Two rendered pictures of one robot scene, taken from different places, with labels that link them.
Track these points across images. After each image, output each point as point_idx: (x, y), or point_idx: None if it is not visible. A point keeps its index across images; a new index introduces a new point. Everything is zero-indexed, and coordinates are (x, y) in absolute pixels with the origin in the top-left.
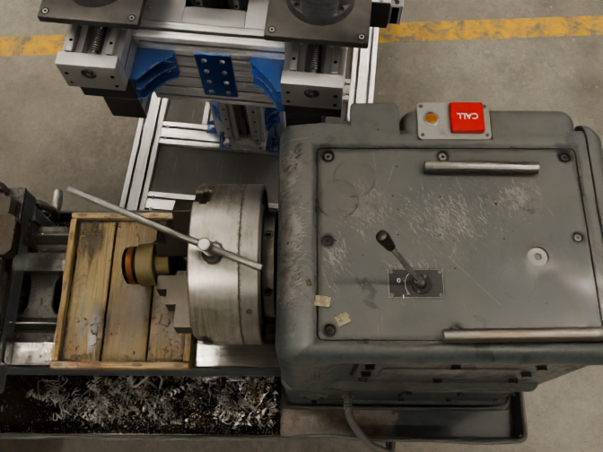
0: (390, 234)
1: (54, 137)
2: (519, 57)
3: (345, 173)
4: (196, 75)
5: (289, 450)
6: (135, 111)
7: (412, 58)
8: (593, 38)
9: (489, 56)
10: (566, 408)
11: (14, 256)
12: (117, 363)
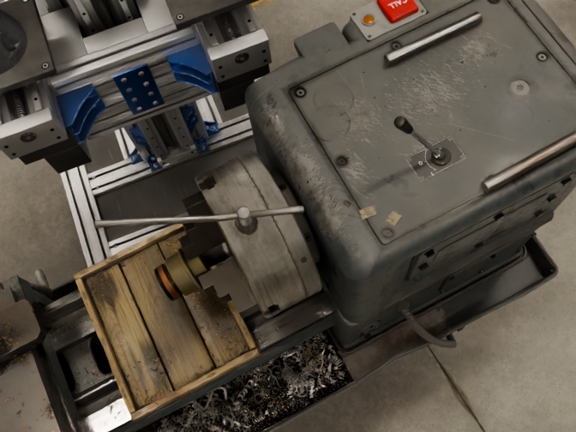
0: (391, 129)
1: None
2: None
3: (323, 99)
4: (120, 99)
5: (353, 404)
6: (80, 159)
7: (275, 19)
8: None
9: None
10: (559, 243)
11: (45, 336)
12: (193, 383)
